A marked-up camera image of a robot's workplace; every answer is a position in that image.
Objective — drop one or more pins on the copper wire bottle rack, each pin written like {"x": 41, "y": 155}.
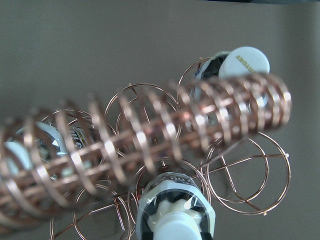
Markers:
{"x": 79, "y": 174}

